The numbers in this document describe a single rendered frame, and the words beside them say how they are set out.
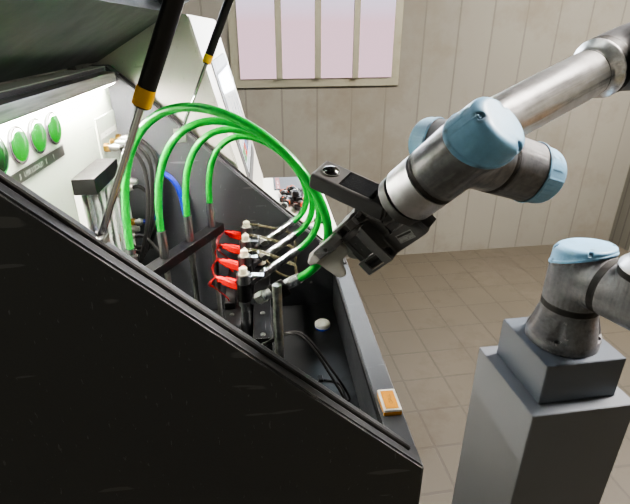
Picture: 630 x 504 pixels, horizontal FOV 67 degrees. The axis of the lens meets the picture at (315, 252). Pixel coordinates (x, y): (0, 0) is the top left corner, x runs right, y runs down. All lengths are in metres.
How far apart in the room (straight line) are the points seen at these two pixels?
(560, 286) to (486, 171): 0.58
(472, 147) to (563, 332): 0.67
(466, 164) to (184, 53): 0.79
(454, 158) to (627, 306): 0.57
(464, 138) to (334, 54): 2.60
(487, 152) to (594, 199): 3.67
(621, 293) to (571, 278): 0.10
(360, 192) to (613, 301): 0.57
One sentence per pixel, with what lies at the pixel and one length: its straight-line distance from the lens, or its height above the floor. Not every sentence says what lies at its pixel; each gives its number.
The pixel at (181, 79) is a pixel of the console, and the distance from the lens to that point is 1.19.
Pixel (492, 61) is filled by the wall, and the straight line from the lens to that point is 3.47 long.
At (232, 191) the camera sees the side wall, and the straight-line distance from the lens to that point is 1.19.
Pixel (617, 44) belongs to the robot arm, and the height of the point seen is 1.50.
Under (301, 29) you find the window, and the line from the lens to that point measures 3.06.
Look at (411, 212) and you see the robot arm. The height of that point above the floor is 1.32.
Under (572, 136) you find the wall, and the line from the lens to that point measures 3.89.
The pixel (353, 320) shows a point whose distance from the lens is 1.05.
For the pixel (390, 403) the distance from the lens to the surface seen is 0.83.
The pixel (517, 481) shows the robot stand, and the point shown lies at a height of 0.61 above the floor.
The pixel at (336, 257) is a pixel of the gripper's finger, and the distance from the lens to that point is 0.70.
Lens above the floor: 1.52
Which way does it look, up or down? 25 degrees down
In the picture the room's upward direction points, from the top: straight up
